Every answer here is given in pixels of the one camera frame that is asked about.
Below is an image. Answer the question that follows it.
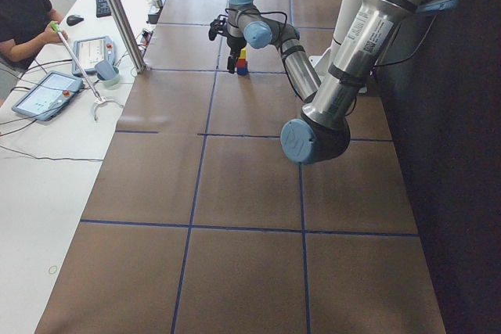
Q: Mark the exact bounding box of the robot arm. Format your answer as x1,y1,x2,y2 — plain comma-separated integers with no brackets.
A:
211,0,459,164

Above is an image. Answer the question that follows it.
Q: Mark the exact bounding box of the black keyboard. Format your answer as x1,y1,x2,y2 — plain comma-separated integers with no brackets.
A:
95,0,112,18

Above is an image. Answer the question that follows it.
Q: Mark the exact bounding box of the near teach pendant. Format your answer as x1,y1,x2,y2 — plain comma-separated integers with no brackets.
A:
11,71,84,121

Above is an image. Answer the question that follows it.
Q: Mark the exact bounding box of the blue cup on tape roll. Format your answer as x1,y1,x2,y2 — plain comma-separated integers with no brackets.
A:
95,60,120,88

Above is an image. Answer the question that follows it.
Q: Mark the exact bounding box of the blue wooden block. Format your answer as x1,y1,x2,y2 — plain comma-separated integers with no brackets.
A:
236,66,248,76

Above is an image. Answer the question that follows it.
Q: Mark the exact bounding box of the teach pendant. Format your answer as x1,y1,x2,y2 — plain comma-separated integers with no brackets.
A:
11,71,84,121
73,36,116,74

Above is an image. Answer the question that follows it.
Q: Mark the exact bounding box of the far teach pendant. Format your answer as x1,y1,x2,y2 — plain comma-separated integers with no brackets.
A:
73,36,116,74

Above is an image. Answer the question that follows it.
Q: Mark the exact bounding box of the white camera pole base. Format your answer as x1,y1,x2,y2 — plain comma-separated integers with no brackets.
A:
311,0,361,78

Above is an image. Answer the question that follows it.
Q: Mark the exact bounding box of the red wooden block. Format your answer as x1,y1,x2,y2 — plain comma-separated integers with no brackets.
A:
236,59,247,68

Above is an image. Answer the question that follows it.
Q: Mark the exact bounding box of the aluminium frame post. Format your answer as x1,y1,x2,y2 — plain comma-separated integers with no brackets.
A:
108,0,146,74

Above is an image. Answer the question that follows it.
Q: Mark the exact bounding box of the black computer mouse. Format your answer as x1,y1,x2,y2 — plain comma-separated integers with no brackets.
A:
66,14,85,27

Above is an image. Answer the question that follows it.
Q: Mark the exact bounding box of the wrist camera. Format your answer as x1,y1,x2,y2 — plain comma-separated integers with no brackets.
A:
208,14,228,41

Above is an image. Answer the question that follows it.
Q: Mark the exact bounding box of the green handled grabber stick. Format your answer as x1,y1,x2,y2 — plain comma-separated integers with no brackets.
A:
49,21,124,122

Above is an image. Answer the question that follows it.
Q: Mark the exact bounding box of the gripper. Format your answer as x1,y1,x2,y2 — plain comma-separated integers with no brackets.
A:
227,35,246,74

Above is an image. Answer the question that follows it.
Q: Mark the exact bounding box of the person in black shirt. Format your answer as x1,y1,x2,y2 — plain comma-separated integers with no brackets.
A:
0,0,70,108

